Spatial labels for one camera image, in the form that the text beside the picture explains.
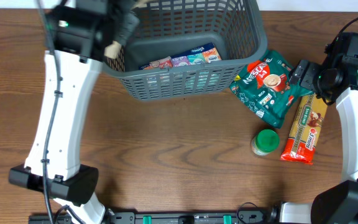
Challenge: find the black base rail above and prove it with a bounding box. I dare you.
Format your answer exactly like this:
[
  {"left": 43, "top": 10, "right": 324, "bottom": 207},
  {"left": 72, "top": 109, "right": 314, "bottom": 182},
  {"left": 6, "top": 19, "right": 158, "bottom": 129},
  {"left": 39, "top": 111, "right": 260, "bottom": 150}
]
[{"left": 28, "top": 210, "right": 275, "bottom": 224}]

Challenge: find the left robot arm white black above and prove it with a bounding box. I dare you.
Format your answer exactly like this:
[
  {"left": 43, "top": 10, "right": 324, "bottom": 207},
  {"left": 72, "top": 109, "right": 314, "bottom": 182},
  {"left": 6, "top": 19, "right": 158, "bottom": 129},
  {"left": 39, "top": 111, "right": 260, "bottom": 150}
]
[{"left": 9, "top": 1, "right": 139, "bottom": 223}]

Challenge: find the grey plastic basket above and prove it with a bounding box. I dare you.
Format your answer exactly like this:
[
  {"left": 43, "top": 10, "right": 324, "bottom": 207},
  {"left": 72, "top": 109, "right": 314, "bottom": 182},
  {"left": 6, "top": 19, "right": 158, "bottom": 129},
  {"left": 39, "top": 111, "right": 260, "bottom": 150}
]
[{"left": 103, "top": 0, "right": 267, "bottom": 101}]

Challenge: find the spaghetti pasta packet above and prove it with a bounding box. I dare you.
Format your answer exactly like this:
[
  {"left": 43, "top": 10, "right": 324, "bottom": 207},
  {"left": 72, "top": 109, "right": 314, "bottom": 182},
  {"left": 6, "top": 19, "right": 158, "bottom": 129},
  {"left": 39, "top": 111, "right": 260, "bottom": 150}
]
[{"left": 280, "top": 95, "right": 328, "bottom": 164}]

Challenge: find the green lid jar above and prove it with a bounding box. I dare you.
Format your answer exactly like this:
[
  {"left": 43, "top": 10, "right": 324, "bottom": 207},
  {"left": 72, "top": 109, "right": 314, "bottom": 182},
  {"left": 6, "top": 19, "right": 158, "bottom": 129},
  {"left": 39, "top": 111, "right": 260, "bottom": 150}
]
[{"left": 250, "top": 129, "right": 280, "bottom": 156}]

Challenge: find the colourful tissue multipack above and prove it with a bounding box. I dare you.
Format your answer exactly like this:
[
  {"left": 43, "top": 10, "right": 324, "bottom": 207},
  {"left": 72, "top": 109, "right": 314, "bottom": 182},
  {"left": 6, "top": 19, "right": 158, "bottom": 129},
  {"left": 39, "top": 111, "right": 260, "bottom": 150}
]
[{"left": 139, "top": 42, "right": 222, "bottom": 70}]

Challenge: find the beige clear plastic bag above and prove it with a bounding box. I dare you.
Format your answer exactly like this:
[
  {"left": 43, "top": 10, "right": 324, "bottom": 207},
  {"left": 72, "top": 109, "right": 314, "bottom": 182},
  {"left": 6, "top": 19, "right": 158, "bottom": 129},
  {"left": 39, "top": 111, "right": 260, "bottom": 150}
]
[{"left": 104, "top": 0, "right": 150, "bottom": 60}]

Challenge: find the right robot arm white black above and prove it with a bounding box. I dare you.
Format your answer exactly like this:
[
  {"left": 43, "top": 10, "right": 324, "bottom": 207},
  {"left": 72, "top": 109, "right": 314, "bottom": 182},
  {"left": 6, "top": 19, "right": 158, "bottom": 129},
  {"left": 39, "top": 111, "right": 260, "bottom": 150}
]
[{"left": 278, "top": 32, "right": 358, "bottom": 224}]

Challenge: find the green Nescafe coffee bag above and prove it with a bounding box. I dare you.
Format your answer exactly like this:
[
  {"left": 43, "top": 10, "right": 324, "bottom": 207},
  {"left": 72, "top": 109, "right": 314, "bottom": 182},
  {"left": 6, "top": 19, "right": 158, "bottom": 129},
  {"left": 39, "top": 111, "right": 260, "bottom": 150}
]
[{"left": 229, "top": 50, "right": 312, "bottom": 129}]

